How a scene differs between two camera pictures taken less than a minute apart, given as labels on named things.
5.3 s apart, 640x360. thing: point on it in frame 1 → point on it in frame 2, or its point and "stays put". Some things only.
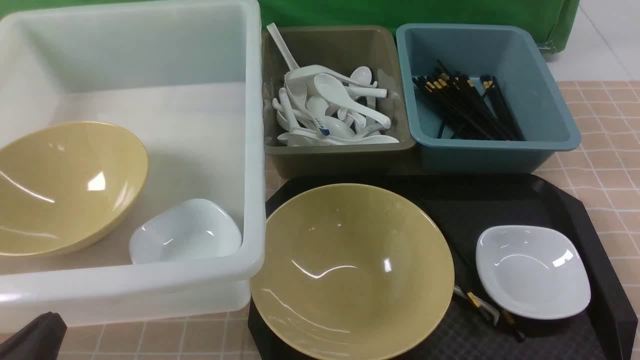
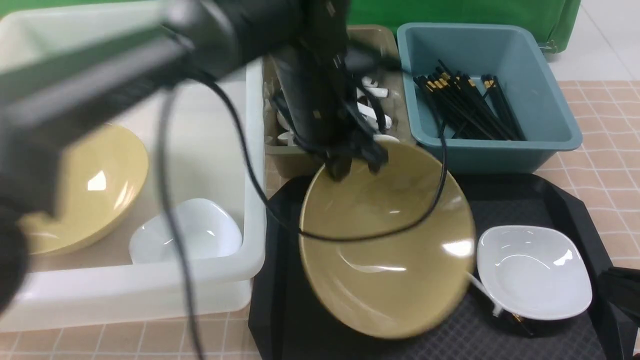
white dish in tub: x=186 y=229 stays put
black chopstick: x=505 y=316 → x=497 y=310
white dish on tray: x=533 y=273 stays put
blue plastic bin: x=480 y=99 stays put
